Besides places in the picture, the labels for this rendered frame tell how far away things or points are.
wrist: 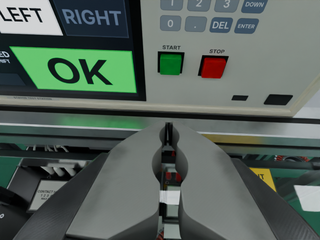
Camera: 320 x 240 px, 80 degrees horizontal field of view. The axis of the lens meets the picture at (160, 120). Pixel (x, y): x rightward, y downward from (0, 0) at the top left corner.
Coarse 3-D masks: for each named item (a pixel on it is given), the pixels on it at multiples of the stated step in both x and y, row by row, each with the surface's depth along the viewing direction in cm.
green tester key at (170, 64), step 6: (162, 54) 16; (168, 54) 16; (174, 54) 16; (162, 60) 16; (168, 60) 16; (174, 60) 16; (180, 60) 16; (162, 66) 17; (168, 66) 17; (174, 66) 17; (162, 72) 17; (168, 72) 17; (174, 72) 17
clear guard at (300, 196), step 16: (256, 160) 24; (272, 160) 24; (288, 160) 24; (304, 160) 24; (160, 176) 23; (176, 176) 23; (272, 176) 23; (288, 176) 23; (304, 176) 23; (160, 192) 22; (176, 192) 22; (288, 192) 22; (304, 192) 22; (160, 208) 21; (176, 208) 21; (304, 208) 21; (160, 224) 20; (176, 224) 20
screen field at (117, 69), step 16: (16, 48) 17; (32, 48) 16; (48, 48) 16; (32, 64) 18; (48, 64) 18; (64, 64) 18; (80, 64) 18; (96, 64) 18; (112, 64) 18; (128, 64) 17; (32, 80) 20; (48, 80) 19; (64, 80) 19; (80, 80) 19; (96, 80) 19; (112, 80) 19; (128, 80) 19
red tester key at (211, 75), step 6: (204, 60) 17; (210, 60) 16; (216, 60) 16; (222, 60) 16; (204, 66) 17; (210, 66) 17; (216, 66) 17; (222, 66) 16; (204, 72) 17; (210, 72) 17; (216, 72) 17; (222, 72) 17; (216, 78) 18
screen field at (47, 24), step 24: (0, 0) 14; (24, 0) 13; (48, 0) 13; (72, 0) 13; (96, 0) 13; (120, 0) 13; (0, 24) 15; (24, 24) 15; (48, 24) 15; (72, 24) 15; (96, 24) 15; (120, 24) 14
